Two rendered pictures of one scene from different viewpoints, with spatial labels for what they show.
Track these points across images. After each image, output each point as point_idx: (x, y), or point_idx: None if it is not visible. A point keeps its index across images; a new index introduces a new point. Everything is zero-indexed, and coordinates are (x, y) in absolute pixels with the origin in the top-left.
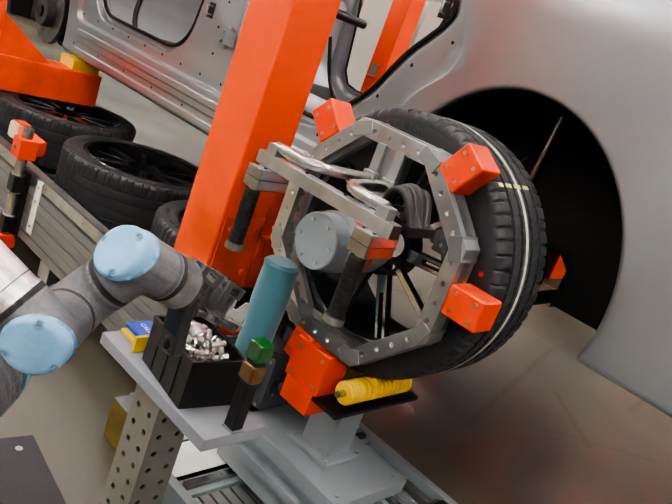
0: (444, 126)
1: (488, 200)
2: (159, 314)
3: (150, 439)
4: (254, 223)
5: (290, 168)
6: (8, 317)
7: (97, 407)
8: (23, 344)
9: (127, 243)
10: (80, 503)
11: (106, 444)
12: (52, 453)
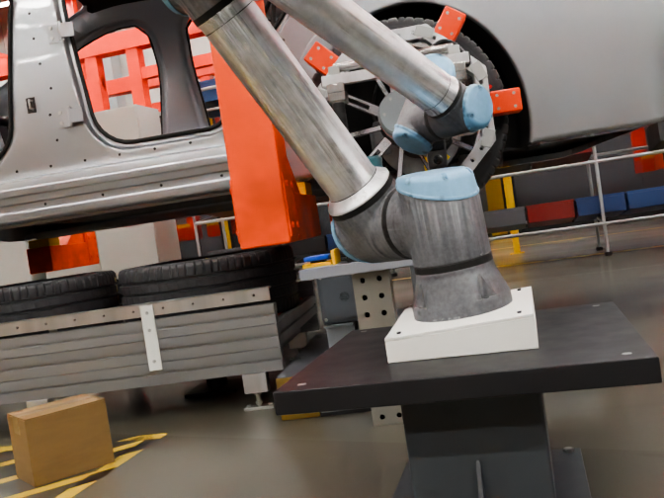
0: (403, 19)
1: (465, 41)
2: (236, 315)
3: (393, 311)
4: (289, 177)
5: (360, 71)
6: (461, 92)
7: (244, 421)
8: (477, 104)
9: (437, 60)
10: (353, 430)
11: (294, 420)
12: (282, 436)
